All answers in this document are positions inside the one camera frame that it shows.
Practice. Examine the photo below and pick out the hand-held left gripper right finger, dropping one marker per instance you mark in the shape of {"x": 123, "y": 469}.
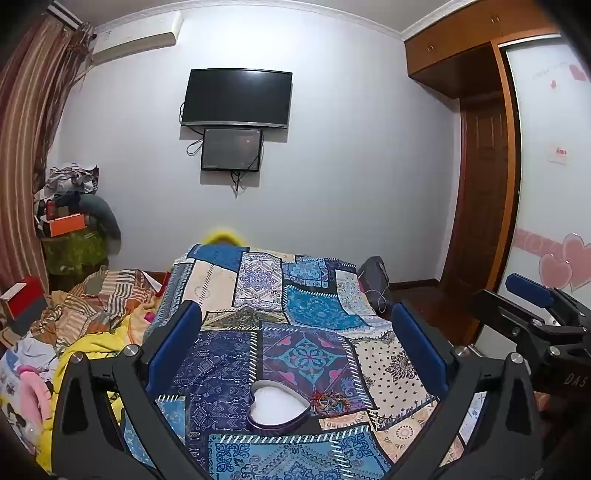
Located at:
{"x": 419, "y": 344}

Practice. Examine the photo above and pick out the orange box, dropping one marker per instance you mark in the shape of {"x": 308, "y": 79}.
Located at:
{"x": 67, "y": 225}

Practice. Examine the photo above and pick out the black wall television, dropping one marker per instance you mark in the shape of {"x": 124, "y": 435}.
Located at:
{"x": 236, "y": 98}

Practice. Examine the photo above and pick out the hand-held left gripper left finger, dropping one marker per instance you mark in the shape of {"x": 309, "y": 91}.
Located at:
{"x": 176, "y": 337}

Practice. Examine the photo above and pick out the wooden overhead cabinet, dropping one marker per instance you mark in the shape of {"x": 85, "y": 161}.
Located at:
{"x": 461, "y": 41}

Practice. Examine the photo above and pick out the grey neck pillow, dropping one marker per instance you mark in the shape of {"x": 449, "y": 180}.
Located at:
{"x": 104, "y": 217}

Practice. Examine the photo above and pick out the brown striped curtain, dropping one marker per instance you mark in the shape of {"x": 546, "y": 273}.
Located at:
{"x": 27, "y": 138}

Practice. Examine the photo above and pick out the yellow fleece blanket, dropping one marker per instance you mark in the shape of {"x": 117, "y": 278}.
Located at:
{"x": 87, "y": 350}

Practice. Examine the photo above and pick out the pink plush toy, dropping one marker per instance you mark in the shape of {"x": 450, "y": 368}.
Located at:
{"x": 32, "y": 392}

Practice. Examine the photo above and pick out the patchwork blue blanket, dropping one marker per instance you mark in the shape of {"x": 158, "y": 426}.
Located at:
{"x": 304, "y": 314}

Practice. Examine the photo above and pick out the pile of clothes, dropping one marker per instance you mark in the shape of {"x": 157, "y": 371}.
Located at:
{"x": 69, "y": 182}

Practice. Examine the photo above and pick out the black bag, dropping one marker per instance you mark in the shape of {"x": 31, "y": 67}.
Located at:
{"x": 374, "y": 272}

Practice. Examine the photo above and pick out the yellow pillow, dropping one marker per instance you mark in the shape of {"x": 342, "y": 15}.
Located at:
{"x": 224, "y": 236}

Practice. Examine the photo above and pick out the red box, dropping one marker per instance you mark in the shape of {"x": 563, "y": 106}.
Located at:
{"x": 23, "y": 297}

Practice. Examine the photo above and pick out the white cartoon-print bedding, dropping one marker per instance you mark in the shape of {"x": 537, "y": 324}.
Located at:
{"x": 18, "y": 350}

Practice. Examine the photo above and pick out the small black wall monitor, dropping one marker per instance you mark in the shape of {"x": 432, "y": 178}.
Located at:
{"x": 231, "y": 150}

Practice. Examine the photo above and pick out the purple heart-shaped jewelry box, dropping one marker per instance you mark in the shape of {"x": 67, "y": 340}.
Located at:
{"x": 277, "y": 408}

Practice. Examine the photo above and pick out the white air conditioner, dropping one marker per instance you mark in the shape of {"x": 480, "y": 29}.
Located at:
{"x": 134, "y": 37}

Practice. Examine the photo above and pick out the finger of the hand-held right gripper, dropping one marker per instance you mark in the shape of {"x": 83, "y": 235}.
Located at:
{"x": 498, "y": 307}
{"x": 528, "y": 286}

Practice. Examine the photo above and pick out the orange striped blanket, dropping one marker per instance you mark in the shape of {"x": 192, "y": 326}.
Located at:
{"x": 106, "y": 295}

